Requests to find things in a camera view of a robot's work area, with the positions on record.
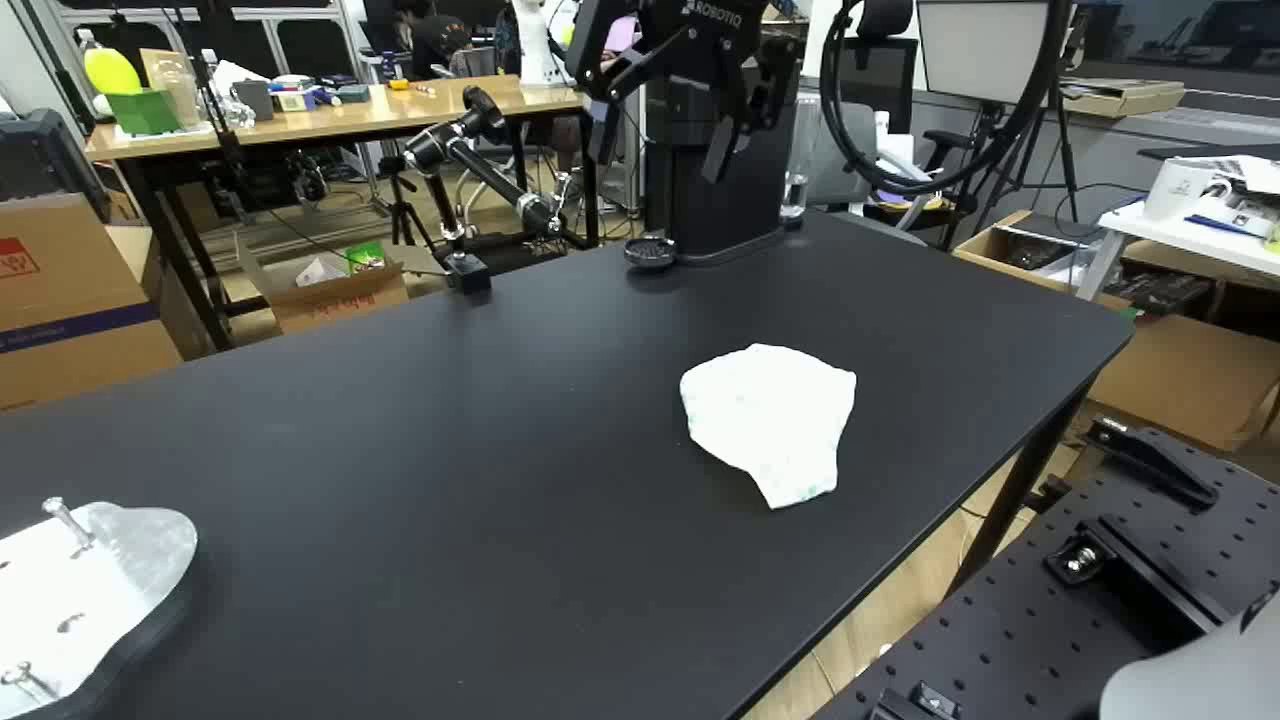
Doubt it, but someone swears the black tripod stand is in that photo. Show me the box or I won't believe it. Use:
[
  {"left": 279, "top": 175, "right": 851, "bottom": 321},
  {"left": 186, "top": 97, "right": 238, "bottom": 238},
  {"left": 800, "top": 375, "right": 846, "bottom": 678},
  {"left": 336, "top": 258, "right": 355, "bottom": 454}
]
[{"left": 938, "top": 100, "right": 1088, "bottom": 254}]

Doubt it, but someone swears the black articulated rod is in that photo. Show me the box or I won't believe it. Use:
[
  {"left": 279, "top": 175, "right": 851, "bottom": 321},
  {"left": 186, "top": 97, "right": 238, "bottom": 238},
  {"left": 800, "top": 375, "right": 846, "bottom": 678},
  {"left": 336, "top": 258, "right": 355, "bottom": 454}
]
[{"left": 377, "top": 84, "right": 568, "bottom": 299}]

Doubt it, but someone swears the large cardboard box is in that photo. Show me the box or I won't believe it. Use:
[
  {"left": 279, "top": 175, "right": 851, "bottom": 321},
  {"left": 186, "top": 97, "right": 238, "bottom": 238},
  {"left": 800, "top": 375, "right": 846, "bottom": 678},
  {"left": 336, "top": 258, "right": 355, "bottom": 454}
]
[{"left": 0, "top": 186, "right": 186, "bottom": 413}]

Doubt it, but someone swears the white board panel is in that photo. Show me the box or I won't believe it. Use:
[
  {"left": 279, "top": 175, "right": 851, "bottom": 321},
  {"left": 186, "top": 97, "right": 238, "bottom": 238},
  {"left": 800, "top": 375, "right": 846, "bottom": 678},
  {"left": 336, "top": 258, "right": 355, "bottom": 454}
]
[{"left": 911, "top": 0, "right": 1057, "bottom": 113}]

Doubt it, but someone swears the small black round disc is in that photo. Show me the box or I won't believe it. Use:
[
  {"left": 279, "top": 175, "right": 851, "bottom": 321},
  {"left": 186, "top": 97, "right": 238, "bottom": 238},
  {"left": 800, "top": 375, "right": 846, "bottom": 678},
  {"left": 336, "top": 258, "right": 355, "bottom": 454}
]
[{"left": 619, "top": 232, "right": 682, "bottom": 277}]

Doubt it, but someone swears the black clamp bar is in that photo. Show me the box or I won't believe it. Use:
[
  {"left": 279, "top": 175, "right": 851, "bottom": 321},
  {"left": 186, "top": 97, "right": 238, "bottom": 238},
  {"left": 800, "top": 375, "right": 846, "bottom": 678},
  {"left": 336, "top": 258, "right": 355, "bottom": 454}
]
[{"left": 1082, "top": 413, "right": 1221, "bottom": 511}]

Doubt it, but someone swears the yellow-green round object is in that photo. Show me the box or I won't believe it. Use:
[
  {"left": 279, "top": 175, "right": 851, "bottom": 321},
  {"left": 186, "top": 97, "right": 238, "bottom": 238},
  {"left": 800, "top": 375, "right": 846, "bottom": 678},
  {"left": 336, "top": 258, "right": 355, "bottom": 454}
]
[{"left": 77, "top": 45, "right": 149, "bottom": 100}]

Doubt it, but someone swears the wooden work table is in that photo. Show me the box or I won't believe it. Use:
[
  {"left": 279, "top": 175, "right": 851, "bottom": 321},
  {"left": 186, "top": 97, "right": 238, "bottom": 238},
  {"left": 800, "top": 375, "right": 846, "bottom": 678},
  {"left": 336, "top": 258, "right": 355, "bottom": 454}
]
[{"left": 79, "top": 72, "right": 592, "bottom": 351}]

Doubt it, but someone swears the white table with papers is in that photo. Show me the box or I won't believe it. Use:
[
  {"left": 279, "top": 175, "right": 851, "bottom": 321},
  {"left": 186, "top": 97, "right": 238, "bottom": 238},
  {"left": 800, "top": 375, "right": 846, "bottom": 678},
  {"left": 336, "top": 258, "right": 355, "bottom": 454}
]
[{"left": 1073, "top": 149, "right": 1280, "bottom": 302}]

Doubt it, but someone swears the black perforated breadboard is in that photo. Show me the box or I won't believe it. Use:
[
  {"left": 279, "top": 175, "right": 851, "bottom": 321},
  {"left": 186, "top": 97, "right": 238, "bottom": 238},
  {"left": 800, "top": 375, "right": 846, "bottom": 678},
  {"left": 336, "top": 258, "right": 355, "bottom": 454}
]
[{"left": 813, "top": 423, "right": 1280, "bottom": 720}]

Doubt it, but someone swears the grey rounded cover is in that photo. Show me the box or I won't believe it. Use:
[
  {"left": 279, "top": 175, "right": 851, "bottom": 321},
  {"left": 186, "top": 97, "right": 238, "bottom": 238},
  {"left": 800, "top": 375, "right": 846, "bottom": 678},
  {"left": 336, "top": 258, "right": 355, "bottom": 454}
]
[{"left": 1096, "top": 591, "right": 1280, "bottom": 720}]

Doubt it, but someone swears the black robot base box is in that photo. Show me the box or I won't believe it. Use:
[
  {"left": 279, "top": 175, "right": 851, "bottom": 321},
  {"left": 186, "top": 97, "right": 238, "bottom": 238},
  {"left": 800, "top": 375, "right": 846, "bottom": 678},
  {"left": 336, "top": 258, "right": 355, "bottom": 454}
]
[{"left": 638, "top": 53, "right": 804, "bottom": 258}]

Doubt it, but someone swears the black office chair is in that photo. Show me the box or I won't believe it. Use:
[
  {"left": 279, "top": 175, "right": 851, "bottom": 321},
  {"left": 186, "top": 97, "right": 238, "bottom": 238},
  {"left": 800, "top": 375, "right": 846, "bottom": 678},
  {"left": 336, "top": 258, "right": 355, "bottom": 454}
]
[{"left": 821, "top": 0, "right": 927, "bottom": 137}]

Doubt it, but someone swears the small black camera tripod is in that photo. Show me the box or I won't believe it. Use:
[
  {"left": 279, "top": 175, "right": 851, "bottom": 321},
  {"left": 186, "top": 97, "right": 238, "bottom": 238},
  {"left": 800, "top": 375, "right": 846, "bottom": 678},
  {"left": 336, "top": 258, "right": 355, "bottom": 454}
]
[{"left": 377, "top": 151, "right": 448, "bottom": 266}]

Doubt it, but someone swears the green box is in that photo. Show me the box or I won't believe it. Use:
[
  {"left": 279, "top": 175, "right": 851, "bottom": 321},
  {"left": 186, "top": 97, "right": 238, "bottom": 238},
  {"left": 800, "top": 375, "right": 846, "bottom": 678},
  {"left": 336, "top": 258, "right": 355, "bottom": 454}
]
[{"left": 104, "top": 86, "right": 183, "bottom": 139}]

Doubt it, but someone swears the white patterned cloth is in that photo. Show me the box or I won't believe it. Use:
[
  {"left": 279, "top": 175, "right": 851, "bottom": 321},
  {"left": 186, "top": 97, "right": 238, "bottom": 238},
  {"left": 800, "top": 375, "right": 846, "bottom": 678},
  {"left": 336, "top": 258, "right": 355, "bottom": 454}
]
[{"left": 674, "top": 338, "right": 858, "bottom": 515}]

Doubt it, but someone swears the black square mount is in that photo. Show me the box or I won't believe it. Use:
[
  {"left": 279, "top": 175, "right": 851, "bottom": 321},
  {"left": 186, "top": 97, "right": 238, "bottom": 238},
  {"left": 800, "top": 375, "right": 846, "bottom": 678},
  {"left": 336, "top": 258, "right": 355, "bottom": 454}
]
[{"left": 1041, "top": 515, "right": 1221, "bottom": 649}]

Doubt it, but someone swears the thick black cable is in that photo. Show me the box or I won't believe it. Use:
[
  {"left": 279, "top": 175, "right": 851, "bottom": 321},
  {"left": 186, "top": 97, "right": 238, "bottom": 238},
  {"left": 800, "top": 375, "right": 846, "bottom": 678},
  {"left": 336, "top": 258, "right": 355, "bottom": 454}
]
[{"left": 815, "top": 0, "right": 1079, "bottom": 200}]

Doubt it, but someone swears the flat cardboard box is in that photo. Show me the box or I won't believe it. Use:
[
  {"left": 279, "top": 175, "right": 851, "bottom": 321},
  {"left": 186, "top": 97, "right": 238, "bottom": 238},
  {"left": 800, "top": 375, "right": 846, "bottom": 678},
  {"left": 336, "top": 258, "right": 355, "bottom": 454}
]
[{"left": 1082, "top": 309, "right": 1280, "bottom": 458}]

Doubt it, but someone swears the wooden crate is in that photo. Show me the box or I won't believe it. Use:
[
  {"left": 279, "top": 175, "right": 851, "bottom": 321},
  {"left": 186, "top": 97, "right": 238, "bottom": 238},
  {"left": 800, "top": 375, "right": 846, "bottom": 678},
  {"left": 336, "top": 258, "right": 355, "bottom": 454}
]
[{"left": 946, "top": 208, "right": 1138, "bottom": 309}]

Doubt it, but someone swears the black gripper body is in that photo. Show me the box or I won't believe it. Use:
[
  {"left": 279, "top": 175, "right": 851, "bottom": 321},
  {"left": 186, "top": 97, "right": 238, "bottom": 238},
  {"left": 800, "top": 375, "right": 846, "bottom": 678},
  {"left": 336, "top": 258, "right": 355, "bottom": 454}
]
[{"left": 568, "top": 2, "right": 660, "bottom": 102}]

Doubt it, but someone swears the open cardboard box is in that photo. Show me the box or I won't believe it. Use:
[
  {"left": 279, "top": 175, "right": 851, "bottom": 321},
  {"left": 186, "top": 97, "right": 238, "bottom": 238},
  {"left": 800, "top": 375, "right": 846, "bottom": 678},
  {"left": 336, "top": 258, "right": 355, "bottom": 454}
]
[{"left": 256, "top": 238, "right": 412, "bottom": 334}]

